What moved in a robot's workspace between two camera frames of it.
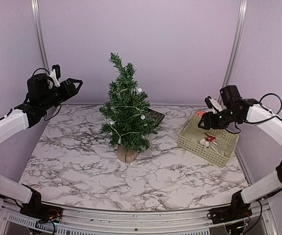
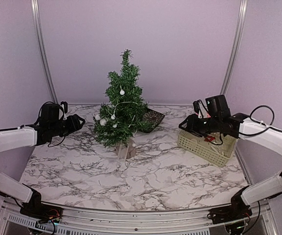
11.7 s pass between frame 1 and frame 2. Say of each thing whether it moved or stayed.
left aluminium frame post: stayed
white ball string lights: moved
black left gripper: moved
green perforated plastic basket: stayed
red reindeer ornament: stayed
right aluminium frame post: stayed
